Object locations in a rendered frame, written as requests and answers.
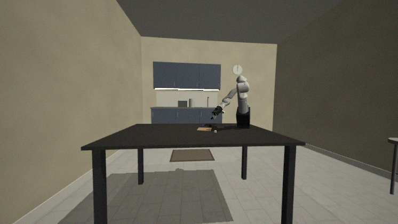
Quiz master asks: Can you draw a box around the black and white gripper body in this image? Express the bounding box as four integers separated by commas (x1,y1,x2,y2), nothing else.
212,104,225,115

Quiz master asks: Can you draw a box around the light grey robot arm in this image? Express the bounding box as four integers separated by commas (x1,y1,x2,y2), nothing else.
221,75,250,114

